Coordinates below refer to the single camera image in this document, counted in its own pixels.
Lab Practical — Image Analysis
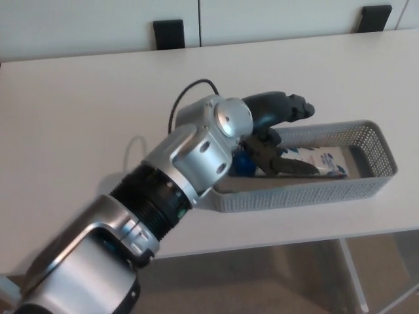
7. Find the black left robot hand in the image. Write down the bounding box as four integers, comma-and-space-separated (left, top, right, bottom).
241, 90, 319, 179

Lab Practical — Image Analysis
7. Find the white blue shampoo tube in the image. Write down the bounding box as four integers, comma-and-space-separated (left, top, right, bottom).
231, 146, 349, 179

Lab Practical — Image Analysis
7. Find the small grey perforated container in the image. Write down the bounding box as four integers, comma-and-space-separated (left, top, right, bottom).
209, 120, 399, 214

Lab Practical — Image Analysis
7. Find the white table leg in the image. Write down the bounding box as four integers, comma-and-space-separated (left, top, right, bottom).
338, 237, 371, 314

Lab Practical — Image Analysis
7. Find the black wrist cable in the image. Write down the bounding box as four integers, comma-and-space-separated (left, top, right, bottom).
167, 78, 223, 134

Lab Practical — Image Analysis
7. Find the black partition bracket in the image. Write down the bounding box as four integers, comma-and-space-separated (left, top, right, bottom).
358, 4, 393, 33
153, 19, 187, 51

